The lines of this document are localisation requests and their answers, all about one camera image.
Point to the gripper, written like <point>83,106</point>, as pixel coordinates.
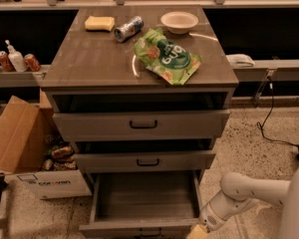
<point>209,217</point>

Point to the grey bottom drawer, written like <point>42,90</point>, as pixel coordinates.
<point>144,205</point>

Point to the grey drawer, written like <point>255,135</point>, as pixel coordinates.
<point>144,205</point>
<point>141,126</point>
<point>145,161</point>

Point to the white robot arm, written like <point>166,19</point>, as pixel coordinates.
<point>239,193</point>

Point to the grey middle drawer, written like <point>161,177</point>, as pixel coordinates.
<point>145,161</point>

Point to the grey drawer cabinet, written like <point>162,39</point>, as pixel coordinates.
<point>94,73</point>

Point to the grey top drawer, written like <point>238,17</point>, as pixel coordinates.
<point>141,126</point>

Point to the snack packets in box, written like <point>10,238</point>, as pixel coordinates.
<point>59,157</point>

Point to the white folded cloth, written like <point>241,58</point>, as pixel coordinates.
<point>240,60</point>

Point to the green snack bag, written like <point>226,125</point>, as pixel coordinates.
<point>165,58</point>

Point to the brown cardboard box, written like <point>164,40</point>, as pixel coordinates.
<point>23,129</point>

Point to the white paper bowl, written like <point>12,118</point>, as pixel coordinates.
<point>179,22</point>

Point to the silver blue drink can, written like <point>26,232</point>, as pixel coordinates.
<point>129,29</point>

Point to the yellow sponge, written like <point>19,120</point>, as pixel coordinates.
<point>94,23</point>

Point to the red soda can right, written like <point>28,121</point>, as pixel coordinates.
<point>32,62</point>

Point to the red soda can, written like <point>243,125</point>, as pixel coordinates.
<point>5,62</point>
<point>32,62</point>

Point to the white pump bottle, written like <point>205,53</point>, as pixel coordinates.
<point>16,58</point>

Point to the red soda can left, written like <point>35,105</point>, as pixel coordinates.
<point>5,62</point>

